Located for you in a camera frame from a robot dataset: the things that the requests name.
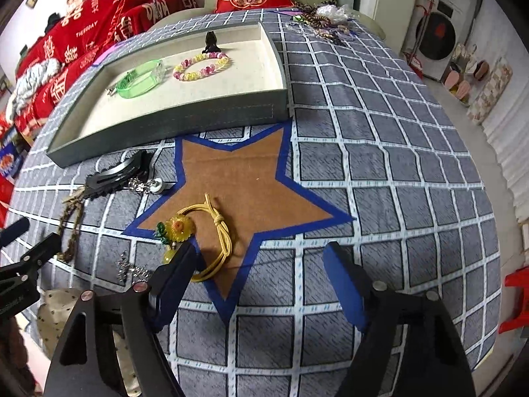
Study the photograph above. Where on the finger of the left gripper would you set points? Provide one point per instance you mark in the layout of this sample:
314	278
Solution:
12	232

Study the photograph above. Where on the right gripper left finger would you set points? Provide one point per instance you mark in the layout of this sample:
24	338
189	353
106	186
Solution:
142	311

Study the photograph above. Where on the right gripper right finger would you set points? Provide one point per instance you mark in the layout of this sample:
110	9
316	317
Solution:
434	361

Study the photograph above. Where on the green transparent bangle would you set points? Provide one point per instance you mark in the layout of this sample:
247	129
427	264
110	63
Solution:
139	80

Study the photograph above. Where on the small black claw clip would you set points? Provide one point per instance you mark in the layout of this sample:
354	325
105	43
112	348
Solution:
211	43

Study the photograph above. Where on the green cream-lined jewelry tray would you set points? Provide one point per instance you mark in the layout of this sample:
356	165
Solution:
252	90

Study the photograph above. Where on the pile of beaded jewelry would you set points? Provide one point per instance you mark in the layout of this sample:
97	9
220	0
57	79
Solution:
328	20

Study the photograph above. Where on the cream polka dot scrunchie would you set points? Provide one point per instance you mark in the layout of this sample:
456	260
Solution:
52	318

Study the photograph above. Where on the blue snack bag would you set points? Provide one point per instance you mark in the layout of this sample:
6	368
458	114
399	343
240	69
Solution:
11	161

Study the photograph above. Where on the red plastic stool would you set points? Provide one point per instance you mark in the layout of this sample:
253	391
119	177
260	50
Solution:
520	317

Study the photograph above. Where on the large black hair clip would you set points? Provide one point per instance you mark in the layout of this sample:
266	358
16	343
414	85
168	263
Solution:
113	179

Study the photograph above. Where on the brown star patch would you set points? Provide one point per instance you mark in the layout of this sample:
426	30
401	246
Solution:
248	184

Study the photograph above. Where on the grey white crumpled cloth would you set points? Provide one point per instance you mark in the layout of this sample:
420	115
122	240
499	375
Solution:
28	84

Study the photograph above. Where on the grey grid tablecloth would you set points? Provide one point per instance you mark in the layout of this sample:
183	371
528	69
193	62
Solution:
366	136

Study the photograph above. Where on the red bedspread with characters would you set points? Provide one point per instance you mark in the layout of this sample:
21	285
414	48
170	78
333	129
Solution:
77	40

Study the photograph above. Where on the white washing machine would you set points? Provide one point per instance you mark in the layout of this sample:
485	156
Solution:
435	29

